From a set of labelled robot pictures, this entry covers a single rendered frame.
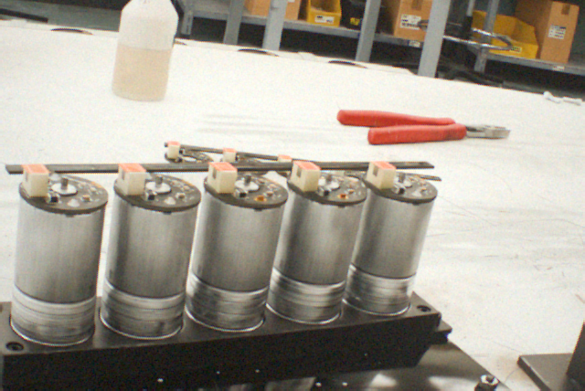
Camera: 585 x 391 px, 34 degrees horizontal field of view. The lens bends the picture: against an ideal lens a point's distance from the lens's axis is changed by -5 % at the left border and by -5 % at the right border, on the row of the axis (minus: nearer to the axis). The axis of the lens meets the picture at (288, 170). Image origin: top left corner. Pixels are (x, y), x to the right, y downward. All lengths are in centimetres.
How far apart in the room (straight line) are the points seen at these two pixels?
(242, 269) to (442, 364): 8
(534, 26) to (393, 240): 468
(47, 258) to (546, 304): 23
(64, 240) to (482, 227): 27
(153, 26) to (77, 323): 32
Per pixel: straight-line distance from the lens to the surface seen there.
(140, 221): 27
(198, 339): 29
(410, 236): 31
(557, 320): 41
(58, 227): 26
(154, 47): 57
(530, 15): 503
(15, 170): 28
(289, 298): 31
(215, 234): 28
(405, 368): 32
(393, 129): 58
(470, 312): 39
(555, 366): 36
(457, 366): 33
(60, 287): 27
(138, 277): 27
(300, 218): 30
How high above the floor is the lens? 91
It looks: 19 degrees down
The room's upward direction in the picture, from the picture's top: 11 degrees clockwise
